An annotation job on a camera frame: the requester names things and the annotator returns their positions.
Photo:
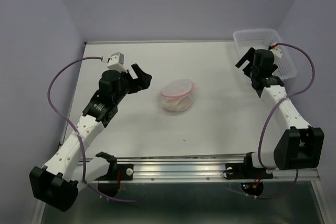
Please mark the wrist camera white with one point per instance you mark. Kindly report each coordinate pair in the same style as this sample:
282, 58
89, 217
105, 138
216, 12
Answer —
115, 62
277, 52

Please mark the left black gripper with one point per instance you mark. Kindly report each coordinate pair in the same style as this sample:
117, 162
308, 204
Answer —
143, 82

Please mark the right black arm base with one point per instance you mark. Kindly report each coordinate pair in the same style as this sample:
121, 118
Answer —
251, 177

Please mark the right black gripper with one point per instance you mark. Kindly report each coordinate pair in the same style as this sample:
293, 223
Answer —
249, 56

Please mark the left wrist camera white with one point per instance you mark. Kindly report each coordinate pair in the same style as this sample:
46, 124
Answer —
115, 62

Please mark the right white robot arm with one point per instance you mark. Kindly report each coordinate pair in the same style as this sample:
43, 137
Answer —
301, 144

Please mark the white plastic basket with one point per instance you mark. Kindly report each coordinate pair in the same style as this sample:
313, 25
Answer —
262, 39

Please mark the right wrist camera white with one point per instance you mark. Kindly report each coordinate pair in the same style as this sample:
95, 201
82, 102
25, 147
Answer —
277, 52

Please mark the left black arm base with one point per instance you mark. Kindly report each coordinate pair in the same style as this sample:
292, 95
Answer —
105, 176

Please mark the aluminium mounting rail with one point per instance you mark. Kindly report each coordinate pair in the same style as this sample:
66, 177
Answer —
200, 169

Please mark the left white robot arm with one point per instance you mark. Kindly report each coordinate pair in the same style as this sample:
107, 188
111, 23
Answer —
61, 178

